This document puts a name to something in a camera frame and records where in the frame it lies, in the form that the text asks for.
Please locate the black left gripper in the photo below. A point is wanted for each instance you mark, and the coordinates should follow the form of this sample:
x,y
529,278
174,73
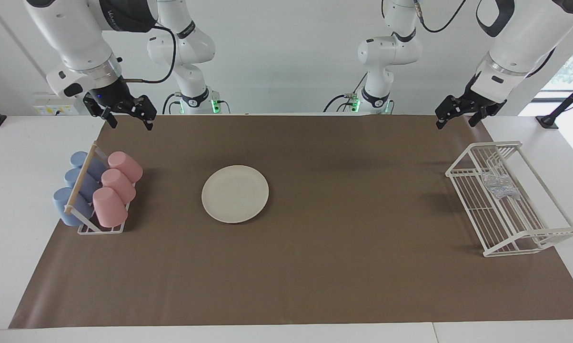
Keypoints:
x,y
477,100

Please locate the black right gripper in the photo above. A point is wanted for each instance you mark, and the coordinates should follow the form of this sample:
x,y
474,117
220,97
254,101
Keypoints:
x,y
112,93

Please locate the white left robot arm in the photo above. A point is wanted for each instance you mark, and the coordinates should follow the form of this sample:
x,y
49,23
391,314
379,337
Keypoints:
x,y
524,38

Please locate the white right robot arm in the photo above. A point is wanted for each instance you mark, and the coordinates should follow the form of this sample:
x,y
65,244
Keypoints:
x,y
67,28

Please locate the round cream plate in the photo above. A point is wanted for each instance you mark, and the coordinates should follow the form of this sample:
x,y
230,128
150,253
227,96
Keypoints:
x,y
235,194

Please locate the pink plastic cup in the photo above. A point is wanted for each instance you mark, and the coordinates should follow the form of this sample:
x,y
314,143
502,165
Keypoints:
x,y
119,186
110,208
126,166

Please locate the blue plastic cup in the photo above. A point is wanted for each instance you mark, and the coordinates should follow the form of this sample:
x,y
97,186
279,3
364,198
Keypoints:
x,y
63,205
87,186
95,166

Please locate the brown table mat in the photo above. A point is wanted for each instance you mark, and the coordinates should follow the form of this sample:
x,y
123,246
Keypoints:
x,y
338,262

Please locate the white wall outlet box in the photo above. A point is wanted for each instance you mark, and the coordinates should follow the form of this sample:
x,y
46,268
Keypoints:
x,y
43,109

